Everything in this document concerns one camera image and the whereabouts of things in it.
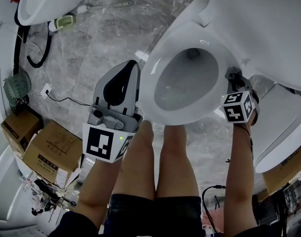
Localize person's right forearm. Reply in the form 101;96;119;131
223;122;258;232

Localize black power cable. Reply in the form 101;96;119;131
46;91;91;107

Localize navy shirt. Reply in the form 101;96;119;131
48;211;99;237

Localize person's left forearm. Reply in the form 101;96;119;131
75;158;124;229

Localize pile of tangled cables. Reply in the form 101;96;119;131
21;176;77;217

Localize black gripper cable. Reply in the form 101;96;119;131
201;184;226;234

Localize dark shorts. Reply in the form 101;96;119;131
103;194;203;237

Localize small green fan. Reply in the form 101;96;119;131
3;73;32;106

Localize white toilet bowl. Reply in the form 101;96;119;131
139;0;301;126

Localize open cardboard box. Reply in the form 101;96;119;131
262;144;301;196

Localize egg-shaped white toilet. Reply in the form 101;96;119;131
17;0;96;26

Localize black corrugated hose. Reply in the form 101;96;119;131
13;8;52;75

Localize grey cleaning cloth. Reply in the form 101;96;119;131
224;67;243;80

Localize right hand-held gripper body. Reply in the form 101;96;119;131
220;86;260;124

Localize person's right leg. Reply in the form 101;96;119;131
156;124;200;199

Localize small cardboard box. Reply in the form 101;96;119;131
0;109;42;155

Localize white ceramic fixture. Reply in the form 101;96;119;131
0;144;25;232

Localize person's leg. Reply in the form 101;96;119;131
156;124;200;199
113;119;156;202

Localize white toilet lid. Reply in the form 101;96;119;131
198;0;301;92

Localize white floor power socket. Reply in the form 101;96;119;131
41;82;53;99

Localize large labelled cardboard box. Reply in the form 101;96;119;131
22;119;83;189

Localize person's right hand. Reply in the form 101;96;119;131
248;89;260;127

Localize person's left leg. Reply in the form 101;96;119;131
113;119;156;202

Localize white long-handled brush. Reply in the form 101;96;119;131
77;1;132;14

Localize pale green brush holder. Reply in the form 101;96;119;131
48;13;76;33

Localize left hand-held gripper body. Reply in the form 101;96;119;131
82;104;143;163

